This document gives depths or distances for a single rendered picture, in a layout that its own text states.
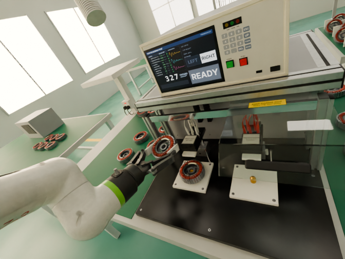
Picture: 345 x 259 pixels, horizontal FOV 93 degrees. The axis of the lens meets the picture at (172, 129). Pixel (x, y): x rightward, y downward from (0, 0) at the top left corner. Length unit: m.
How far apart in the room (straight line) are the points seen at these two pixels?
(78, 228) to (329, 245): 0.61
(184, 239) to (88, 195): 0.36
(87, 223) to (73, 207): 0.05
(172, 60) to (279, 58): 0.32
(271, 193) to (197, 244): 0.29
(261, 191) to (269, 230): 0.12
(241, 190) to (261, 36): 0.49
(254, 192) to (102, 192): 0.49
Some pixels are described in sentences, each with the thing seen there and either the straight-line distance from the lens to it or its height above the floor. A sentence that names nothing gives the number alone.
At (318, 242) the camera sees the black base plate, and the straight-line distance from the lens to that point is 0.64.
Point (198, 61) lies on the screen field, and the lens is 0.58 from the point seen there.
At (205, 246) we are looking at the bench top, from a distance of 0.65.
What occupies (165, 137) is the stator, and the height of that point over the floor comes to 0.97.
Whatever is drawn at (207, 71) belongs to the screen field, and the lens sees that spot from 0.59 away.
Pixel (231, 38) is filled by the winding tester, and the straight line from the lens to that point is 0.55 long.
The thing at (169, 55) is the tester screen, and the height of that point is 1.26.
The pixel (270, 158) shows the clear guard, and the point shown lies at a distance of 0.42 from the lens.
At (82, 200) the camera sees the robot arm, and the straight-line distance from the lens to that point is 0.49.
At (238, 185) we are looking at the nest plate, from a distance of 0.69.
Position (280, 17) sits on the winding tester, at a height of 1.26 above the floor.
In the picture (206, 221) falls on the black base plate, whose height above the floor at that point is 0.77.
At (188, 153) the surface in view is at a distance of 0.71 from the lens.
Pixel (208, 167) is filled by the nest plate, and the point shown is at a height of 0.78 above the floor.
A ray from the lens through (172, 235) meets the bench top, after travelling 0.70.
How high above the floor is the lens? 1.35
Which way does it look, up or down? 32 degrees down
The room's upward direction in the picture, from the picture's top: 24 degrees counter-clockwise
